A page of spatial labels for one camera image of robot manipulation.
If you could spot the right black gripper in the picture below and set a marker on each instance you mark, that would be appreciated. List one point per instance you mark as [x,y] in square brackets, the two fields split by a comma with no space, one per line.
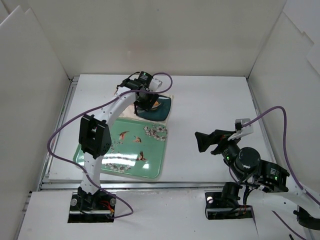
[218,142]

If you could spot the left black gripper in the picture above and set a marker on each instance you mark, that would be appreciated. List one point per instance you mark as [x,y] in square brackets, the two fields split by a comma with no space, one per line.
[146,99]

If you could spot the silver metal tongs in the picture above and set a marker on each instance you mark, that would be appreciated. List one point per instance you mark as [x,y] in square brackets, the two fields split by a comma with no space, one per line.
[154,108]

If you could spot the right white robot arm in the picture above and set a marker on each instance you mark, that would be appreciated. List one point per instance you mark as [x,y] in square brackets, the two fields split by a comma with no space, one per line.
[256,180]

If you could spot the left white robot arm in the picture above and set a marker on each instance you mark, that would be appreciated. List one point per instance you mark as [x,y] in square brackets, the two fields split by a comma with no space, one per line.
[94,133]

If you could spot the dark teal square plate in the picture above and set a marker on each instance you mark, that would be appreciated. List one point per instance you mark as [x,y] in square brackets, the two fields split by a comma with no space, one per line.
[159,115]

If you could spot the cream placemat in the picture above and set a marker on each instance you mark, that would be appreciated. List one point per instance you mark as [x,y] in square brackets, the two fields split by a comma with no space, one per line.
[125,112]

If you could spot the green floral tray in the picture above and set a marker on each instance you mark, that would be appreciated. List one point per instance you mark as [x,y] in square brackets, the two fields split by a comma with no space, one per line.
[137,149]

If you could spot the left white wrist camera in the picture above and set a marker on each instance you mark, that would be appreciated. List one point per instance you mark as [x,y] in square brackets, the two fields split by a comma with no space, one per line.
[155,84]

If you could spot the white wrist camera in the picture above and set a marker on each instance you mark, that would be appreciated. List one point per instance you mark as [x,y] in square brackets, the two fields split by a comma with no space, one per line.
[155,84]
[242,129]

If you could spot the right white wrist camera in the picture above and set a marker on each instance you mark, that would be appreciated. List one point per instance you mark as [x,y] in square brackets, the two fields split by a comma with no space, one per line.
[242,129]

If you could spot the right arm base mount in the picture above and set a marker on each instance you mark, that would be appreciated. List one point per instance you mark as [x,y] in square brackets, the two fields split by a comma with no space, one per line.
[225,205]

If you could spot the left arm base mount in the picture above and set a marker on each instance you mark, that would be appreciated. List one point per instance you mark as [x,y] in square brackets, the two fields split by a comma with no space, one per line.
[89,209]

